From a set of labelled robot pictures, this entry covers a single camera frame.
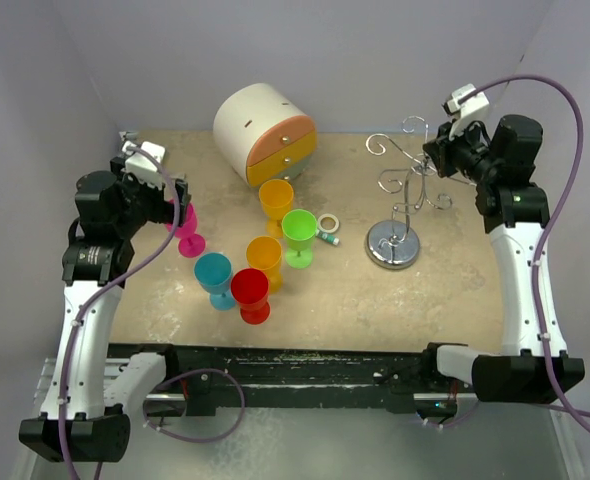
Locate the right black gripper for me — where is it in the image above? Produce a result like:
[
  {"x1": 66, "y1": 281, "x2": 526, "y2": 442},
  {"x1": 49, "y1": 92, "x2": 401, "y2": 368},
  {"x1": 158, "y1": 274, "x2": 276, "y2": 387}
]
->
[{"x1": 426, "y1": 113, "x2": 500, "y2": 185}]

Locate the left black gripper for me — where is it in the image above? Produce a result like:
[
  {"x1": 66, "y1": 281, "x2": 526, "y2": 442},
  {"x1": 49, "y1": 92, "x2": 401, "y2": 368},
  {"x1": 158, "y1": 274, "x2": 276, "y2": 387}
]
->
[{"x1": 110, "y1": 157, "x2": 189, "y2": 237}]

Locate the pink plastic wine glass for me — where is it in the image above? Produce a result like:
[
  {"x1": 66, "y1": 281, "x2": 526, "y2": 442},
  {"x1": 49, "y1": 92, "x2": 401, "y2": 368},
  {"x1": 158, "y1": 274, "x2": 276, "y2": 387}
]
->
[{"x1": 174, "y1": 204, "x2": 206, "y2": 258}]

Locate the blue plastic wine glass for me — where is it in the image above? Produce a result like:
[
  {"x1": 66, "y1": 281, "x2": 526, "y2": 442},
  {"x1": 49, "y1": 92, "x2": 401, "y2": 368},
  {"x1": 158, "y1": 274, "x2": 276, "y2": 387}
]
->
[{"x1": 194, "y1": 252, "x2": 236, "y2": 311}]

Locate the red plastic wine glass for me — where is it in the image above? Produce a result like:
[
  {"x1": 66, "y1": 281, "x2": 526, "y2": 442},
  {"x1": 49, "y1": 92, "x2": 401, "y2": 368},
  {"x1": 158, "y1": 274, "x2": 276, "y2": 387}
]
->
[{"x1": 230, "y1": 268, "x2": 271, "y2": 325}]

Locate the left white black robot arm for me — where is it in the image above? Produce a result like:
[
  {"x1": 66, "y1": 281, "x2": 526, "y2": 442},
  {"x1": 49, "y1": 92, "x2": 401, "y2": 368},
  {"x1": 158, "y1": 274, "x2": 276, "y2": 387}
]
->
[{"x1": 19, "y1": 171, "x2": 190, "y2": 463}]

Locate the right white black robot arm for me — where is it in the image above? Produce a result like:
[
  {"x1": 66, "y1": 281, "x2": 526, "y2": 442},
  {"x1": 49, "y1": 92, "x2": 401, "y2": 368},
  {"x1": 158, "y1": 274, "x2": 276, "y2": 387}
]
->
[{"x1": 419, "y1": 114, "x2": 585, "y2": 404}]

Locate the far orange wine glass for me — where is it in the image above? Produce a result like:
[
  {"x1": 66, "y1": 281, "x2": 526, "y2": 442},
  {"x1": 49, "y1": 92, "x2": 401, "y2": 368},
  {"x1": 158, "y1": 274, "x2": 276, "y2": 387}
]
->
[{"x1": 259, "y1": 179, "x2": 294, "y2": 239}]

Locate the orange wine glass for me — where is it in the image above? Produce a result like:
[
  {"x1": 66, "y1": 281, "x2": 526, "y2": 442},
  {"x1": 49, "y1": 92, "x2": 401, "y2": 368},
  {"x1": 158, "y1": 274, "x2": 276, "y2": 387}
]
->
[
  {"x1": 259, "y1": 179, "x2": 294, "y2": 239},
  {"x1": 246, "y1": 236, "x2": 283, "y2": 294}
]

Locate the near orange wine glass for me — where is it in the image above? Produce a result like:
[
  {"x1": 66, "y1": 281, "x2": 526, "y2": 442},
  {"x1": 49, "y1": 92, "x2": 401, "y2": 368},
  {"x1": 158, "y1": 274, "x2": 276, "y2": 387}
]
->
[{"x1": 246, "y1": 236, "x2": 283, "y2": 294}]

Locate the chrome wine glass rack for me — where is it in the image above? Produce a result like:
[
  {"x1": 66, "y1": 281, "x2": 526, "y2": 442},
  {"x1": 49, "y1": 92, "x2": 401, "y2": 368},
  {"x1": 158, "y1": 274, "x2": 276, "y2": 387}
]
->
[{"x1": 365, "y1": 133, "x2": 453, "y2": 271}]

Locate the green plastic wine glass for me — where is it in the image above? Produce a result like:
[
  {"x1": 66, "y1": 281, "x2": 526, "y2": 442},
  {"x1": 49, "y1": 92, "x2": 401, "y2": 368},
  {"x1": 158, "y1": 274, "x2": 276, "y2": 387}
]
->
[{"x1": 282, "y1": 209, "x2": 317, "y2": 269}]

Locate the round white drawer cabinet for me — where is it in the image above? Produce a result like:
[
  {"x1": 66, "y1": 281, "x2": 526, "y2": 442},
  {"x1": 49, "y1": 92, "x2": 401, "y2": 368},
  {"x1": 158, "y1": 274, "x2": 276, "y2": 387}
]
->
[{"x1": 213, "y1": 83, "x2": 317, "y2": 188}]

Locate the white tape roll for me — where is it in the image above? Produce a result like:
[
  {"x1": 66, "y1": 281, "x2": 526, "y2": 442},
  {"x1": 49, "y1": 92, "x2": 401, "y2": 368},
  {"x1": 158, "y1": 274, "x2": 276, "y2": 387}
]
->
[{"x1": 317, "y1": 213, "x2": 340, "y2": 235}]

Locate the small green white tube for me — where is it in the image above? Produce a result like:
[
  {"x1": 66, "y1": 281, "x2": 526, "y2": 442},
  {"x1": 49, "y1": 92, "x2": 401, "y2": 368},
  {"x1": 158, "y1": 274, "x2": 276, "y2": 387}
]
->
[{"x1": 316, "y1": 230, "x2": 340, "y2": 246}]

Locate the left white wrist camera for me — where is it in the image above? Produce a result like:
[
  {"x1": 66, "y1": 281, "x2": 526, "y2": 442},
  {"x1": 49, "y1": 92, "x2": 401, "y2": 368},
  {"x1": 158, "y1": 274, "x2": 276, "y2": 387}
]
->
[{"x1": 121, "y1": 140, "x2": 166, "y2": 190}]

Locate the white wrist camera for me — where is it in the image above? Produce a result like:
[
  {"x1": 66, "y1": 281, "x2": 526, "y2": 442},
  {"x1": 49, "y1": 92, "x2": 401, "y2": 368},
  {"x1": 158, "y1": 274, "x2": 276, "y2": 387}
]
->
[
  {"x1": 121, "y1": 140, "x2": 166, "y2": 190},
  {"x1": 443, "y1": 84, "x2": 490, "y2": 140}
]

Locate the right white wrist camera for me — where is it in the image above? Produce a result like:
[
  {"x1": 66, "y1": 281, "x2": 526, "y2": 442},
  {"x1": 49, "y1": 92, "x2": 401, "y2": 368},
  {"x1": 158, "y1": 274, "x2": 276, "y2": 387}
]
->
[{"x1": 443, "y1": 84, "x2": 490, "y2": 140}]

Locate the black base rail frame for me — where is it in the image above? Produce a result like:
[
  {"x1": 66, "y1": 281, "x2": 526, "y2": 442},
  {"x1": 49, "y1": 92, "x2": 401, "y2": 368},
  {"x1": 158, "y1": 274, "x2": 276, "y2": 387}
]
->
[{"x1": 107, "y1": 342, "x2": 476, "y2": 419}]

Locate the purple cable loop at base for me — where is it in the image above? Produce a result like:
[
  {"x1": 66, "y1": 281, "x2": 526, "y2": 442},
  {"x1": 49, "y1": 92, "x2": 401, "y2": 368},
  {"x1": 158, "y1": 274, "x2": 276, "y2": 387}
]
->
[{"x1": 142, "y1": 368, "x2": 247, "y2": 444}]

